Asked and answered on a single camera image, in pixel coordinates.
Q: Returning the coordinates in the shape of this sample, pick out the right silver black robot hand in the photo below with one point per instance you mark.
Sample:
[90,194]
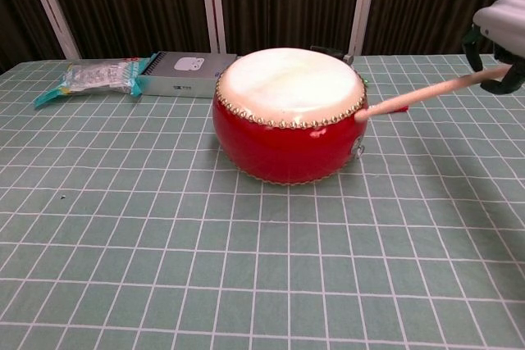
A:
[508,22]

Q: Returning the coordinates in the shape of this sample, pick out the wooden drumstick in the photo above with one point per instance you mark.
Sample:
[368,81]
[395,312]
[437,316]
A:
[430,89]

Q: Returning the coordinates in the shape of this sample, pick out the red drum with white skin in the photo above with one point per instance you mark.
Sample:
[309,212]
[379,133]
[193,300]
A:
[287,153]

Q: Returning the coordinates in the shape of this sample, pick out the green gridded cutting mat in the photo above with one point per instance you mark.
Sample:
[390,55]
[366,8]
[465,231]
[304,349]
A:
[262,284]

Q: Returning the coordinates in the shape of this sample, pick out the red capped marker pen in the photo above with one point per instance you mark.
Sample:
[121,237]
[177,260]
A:
[404,109]

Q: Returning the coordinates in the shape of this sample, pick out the green sachet packet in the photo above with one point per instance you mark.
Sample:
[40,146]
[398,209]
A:
[364,81]

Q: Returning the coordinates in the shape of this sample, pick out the grey earbuds box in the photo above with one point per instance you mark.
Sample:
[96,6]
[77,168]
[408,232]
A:
[184,83]

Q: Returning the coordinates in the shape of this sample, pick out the clear snack bag teal edges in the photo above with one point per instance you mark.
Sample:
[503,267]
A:
[94,77]

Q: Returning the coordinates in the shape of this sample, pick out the white partition post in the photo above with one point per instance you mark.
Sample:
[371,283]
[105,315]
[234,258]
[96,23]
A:
[212,5]
[364,5]
[53,10]

